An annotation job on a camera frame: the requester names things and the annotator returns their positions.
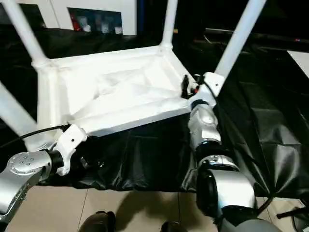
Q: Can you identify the red bottle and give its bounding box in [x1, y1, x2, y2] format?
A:
[71, 14, 80, 30]

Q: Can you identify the white plastic table leg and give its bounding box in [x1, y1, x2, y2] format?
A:
[212, 0, 267, 81]
[159, 0, 179, 52]
[2, 0, 52, 69]
[0, 82, 54, 152]

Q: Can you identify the white plastic table top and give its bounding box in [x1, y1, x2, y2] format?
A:
[24, 44, 198, 151]

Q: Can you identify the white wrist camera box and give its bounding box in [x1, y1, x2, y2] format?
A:
[54, 124, 88, 176]
[197, 72, 225, 105]

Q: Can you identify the black work mat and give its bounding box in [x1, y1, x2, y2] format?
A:
[0, 27, 309, 199]

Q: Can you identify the white cabinet with glass doors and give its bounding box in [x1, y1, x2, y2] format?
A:
[19, 0, 138, 35]

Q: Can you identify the black rail bar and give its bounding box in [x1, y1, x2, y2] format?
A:
[203, 28, 309, 43]

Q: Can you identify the white flat board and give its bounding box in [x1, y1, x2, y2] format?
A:
[288, 51, 309, 79]

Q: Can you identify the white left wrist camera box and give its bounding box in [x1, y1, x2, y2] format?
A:
[54, 124, 88, 176]

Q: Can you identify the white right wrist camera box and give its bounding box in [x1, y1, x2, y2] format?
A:
[197, 72, 225, 105]

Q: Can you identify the dark left robot foot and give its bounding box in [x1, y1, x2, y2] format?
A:
[77, 211, 116, 232]

